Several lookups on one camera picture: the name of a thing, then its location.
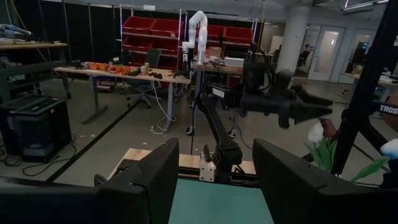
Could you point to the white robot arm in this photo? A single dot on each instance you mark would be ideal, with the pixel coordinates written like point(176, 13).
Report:
point(202, 37)

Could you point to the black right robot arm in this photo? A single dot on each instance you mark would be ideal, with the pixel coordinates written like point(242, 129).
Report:
point(217, 124)

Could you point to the white box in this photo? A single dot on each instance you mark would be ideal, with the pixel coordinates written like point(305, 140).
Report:
point(234, 62)

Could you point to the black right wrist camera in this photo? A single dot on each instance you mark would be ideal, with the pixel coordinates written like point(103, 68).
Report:
point(258, 76)

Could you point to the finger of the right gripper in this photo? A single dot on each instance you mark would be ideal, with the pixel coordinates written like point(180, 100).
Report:
point(311, 98)
point(308, 114)

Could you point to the black partition curtain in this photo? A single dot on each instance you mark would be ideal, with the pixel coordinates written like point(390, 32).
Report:
point(77, 31)

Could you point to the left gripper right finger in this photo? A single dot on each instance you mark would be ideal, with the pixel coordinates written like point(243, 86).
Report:
point(280, 186)

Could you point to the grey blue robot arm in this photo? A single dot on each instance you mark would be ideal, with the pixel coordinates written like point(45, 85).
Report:
point(14, 31)

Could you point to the white round column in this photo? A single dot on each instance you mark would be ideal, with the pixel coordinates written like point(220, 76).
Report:
point(293, 37)

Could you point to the dark red artificial tulip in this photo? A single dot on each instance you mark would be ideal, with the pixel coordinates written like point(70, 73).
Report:
point(329, 127)

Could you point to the wooden standing desk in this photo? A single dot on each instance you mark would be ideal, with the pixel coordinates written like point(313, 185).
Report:
point(93, 96)

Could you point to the silver arm base bracket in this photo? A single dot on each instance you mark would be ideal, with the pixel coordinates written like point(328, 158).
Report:
point(206, 169)

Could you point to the black office chair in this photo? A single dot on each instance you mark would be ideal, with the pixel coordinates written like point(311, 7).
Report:
point(154, 57)

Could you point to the red plastic storage bin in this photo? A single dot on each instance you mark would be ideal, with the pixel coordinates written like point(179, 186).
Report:
point(237, 34)
point(168, 28)
point(138, 25)
point(216, 31)
point(166, 46)
point(136, 43)

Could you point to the green table mat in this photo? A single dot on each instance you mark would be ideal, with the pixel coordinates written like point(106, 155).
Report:
point(217, 202)

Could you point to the glass door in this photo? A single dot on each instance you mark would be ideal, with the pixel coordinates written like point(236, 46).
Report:
point(326, 53)

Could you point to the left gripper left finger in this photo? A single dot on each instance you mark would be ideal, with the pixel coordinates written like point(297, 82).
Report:
point(149, 193)

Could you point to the wooden workbench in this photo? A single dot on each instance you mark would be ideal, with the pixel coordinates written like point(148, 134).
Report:
point(31, 46)

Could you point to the cardboard box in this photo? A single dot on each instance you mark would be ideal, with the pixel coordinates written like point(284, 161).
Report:
point(215, 52)

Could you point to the black equipment case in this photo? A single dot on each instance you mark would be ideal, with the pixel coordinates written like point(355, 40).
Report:
point(37, 124)

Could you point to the orange parts pile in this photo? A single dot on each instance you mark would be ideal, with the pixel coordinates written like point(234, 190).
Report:
point(102, 66)

